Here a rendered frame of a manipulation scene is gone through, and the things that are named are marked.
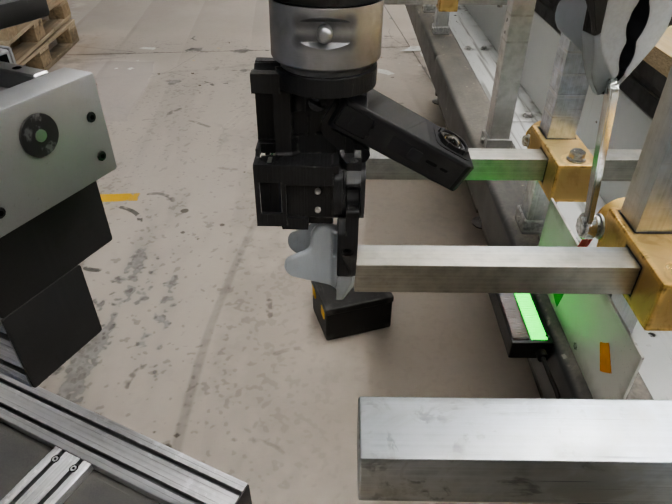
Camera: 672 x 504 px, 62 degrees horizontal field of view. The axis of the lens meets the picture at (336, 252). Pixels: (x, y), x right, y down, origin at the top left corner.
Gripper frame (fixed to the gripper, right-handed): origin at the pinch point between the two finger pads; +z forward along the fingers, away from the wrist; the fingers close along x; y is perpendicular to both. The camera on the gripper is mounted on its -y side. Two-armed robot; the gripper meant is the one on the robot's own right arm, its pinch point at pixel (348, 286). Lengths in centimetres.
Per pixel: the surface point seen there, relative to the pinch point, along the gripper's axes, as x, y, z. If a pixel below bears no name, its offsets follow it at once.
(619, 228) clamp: -3.5, -24.4, -4.5
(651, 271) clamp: 3.0, -24.4, -4.7
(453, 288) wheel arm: 1.6, -9.1, -1.3
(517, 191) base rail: -38.6, -27.3, 11.9
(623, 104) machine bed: -54, -47, 3
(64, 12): -358, 186, 64
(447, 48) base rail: -114, -27, 12
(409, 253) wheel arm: -0.1, -5.2, -3.7
